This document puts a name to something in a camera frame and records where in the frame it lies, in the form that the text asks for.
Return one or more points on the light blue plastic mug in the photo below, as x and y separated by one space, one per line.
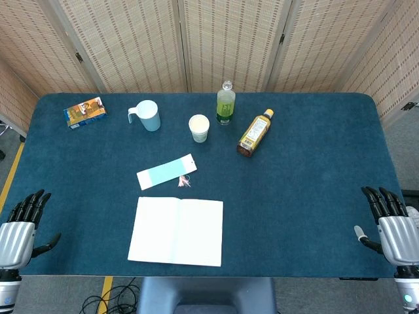
149 117

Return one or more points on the dark blue table cloth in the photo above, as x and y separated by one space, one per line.
294 196

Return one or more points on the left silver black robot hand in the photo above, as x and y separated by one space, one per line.
14 240

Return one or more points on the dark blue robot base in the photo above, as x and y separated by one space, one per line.
206 292

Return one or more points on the white paper cup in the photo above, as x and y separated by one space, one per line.
199 129

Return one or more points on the white notebook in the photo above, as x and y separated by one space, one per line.
176 232

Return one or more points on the black screen hinge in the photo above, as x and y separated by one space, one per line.
409 106
79 57
281 38

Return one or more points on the yellow floor tape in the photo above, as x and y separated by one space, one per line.
13 170

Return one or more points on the amber bottle with yellow cap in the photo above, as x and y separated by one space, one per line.
254 132

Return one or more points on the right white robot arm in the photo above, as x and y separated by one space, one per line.
407 291

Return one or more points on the orange and blue snack box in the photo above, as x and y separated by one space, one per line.
85 112

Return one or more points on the green tea plastic bottle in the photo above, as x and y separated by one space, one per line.
226 108

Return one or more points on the light blue bookmark with tassel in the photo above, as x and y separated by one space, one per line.
163 171

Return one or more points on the black caster wheel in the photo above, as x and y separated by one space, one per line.
2 155

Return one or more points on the short woven screen panel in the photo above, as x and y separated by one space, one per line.
13 98

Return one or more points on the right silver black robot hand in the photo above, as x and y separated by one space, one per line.
401 238

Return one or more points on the black base foot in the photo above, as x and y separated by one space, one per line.
410 193

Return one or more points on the woven folding screen panel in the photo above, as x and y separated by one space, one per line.
327 42
229 39
131 42
32 42
399 65

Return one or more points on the chrome chair leg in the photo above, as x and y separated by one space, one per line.
4 129

